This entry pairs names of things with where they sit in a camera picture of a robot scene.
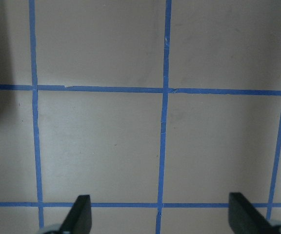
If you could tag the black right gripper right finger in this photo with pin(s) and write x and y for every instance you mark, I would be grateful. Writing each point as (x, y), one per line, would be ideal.
(243, 217)

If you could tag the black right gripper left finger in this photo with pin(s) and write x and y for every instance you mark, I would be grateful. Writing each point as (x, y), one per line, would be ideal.
(79, 218)

